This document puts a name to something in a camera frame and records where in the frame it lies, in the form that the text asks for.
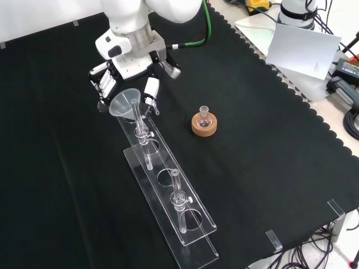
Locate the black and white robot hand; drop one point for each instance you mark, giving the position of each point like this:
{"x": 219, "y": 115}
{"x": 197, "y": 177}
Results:
{"x": 131, "y": 67}

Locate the clear plastic funnel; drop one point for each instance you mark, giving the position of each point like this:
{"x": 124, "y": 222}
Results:
{"x": 120, "y": 107}

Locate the clear funnel stand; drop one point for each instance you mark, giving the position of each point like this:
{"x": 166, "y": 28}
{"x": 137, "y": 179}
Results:
{"x": 164, "y": 196}

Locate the round-bottom glass flask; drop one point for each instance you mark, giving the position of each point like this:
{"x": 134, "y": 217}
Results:
{"x": 204, "y": 120}

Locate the yellow stop button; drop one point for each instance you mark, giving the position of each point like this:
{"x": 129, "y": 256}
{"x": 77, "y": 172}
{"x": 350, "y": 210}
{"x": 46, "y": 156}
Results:
{"x": 258, "y": 5}

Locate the black bench cloth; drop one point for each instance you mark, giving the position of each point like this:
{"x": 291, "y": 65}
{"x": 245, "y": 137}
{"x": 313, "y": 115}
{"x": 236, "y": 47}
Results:
{"x": 252, "y": 168}

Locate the pale board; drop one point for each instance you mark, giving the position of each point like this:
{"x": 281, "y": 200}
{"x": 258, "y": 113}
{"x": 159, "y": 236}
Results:
{"x": 303, "y": 50}

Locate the black power plug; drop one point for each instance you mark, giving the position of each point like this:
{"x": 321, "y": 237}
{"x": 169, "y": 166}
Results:
{"x": 340, "y": 88}

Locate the black power adapter orange label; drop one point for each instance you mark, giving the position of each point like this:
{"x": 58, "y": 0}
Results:
{"x": 347, "y": 68}

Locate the black and red tripod leg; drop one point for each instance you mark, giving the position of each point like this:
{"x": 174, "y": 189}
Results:
{"x": 350, "y": 43}

